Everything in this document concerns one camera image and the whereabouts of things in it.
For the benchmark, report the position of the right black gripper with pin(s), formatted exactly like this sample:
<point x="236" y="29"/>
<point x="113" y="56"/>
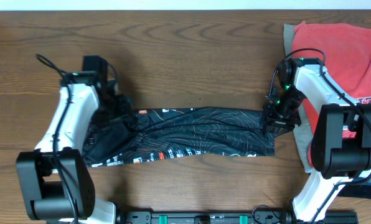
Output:
<point x="271" y="120"/>

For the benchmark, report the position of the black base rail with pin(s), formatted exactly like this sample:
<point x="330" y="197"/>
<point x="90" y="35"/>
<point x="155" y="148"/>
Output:
<point x="264" y="216"/>

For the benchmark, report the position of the grey folded cloth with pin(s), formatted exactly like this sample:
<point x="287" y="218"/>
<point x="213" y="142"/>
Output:
<point x="302" y="133"/>

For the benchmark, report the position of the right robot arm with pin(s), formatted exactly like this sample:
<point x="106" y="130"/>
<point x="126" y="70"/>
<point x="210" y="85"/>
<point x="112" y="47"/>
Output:
<point x="341" y="143"/>

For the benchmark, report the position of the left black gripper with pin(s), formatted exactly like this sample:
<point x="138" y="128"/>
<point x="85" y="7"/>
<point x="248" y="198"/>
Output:
<point x="126" y="109"/>

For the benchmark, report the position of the red printed t-shirt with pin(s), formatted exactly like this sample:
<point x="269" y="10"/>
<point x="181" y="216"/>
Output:
<point x="348" y="54"/>

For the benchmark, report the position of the black orange-patterned jersey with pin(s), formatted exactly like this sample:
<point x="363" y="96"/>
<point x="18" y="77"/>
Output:
<point x="158" y="134"/>

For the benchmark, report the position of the dark navy folded garment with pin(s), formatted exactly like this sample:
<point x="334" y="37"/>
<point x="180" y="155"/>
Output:
<point x="357" y="191"/>

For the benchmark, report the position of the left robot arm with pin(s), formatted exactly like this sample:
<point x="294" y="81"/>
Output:
<point x="55" y="182"/>

